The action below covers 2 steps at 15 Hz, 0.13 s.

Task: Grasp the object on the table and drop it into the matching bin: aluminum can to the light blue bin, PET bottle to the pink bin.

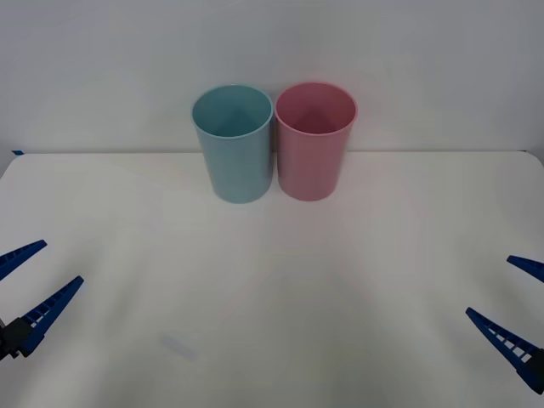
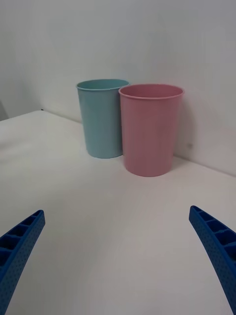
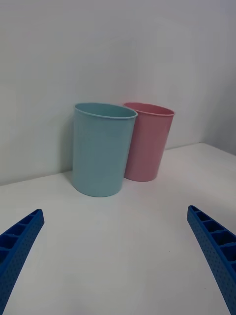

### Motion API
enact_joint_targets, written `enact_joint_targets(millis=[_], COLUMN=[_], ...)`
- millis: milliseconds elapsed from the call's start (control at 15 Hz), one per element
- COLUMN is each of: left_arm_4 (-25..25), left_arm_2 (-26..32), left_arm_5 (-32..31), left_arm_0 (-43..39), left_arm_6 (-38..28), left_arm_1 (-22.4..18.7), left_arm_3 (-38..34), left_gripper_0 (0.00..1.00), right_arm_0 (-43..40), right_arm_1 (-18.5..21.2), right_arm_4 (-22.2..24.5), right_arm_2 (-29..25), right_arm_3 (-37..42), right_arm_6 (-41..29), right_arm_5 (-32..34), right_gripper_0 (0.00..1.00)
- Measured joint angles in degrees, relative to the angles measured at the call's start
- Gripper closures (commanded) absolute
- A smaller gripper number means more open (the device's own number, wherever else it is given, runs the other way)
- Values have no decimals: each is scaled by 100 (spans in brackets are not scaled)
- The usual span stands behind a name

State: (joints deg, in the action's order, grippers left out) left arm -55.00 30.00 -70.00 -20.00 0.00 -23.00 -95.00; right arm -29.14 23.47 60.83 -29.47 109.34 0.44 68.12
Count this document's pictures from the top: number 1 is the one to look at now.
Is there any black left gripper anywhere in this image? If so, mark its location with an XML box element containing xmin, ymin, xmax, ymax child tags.
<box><xmin>0</xmin><ymin>240</ymin><xmax>85</xmax><ymax>362</ymax></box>

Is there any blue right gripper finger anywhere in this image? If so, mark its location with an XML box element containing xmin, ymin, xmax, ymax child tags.
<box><xmin>507</xmin><ymin>254</ymin><xmax>544</xmax><ymax>285</ymax></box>
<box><xmin>464</xmin><ymin>307</ymin><xmax>544</xmax><ymax>393</ymax></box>

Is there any pale blue plastic bin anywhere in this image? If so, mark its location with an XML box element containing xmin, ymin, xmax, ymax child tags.
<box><xmin>190</xmin><ymin>83</ymin><xmax>274</xmax><ymax>205</ymax></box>

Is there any pink plastic bin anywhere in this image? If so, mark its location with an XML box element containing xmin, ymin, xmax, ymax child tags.
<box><xmin>274</xmin><ymin>81</ymin><xmax>358</xmax><ymax>202</ymax></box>

